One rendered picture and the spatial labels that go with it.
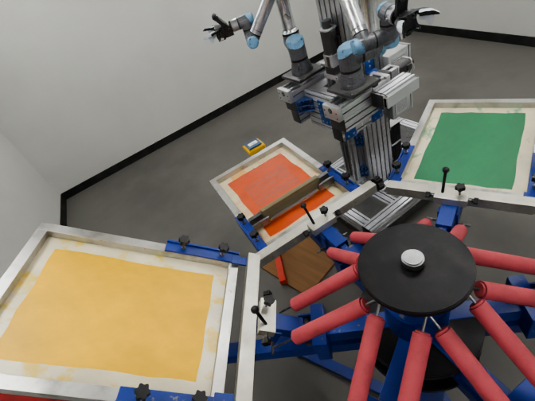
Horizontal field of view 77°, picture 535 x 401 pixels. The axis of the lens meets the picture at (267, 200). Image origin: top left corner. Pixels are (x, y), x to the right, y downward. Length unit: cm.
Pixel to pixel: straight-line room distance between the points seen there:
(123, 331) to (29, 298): 34
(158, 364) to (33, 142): 438
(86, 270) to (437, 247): 121
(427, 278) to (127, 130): 472
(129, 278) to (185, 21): 418
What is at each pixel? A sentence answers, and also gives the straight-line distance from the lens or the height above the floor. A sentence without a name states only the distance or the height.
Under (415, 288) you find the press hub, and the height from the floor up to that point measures 132.
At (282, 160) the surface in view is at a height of 95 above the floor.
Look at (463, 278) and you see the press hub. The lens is 105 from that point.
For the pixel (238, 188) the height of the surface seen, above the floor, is 95.
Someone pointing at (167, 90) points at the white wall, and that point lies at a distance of 521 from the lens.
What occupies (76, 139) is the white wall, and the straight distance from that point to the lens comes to 529.
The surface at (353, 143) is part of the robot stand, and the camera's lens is 260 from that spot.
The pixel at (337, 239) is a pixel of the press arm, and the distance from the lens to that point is 151.
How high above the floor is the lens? 219
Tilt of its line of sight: 39 degrees down
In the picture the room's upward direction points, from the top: 23 degrees counter-clockwise
